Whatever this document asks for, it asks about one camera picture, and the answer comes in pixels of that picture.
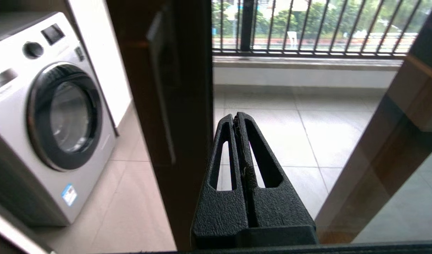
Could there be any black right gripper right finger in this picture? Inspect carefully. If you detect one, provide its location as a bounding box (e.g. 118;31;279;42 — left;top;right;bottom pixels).
237;112;317;229

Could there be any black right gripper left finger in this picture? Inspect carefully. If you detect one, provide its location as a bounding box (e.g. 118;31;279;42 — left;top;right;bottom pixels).
191;114;248;247

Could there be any dark framed sliding glass door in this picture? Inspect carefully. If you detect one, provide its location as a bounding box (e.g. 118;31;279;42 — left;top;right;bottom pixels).
107;0;432;249

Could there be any long grey stone window sill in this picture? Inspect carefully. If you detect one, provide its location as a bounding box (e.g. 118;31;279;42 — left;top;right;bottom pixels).
212;56;403;72

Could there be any long dark metal balcony railing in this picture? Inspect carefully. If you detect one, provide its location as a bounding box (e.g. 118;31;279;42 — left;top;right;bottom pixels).
212;0;432;58

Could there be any white front-loading washing machine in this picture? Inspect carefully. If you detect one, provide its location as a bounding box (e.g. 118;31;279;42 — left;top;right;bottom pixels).
0;11;118;226

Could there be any dark window frame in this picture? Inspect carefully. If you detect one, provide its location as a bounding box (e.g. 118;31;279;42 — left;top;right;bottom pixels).
239;0;256;53

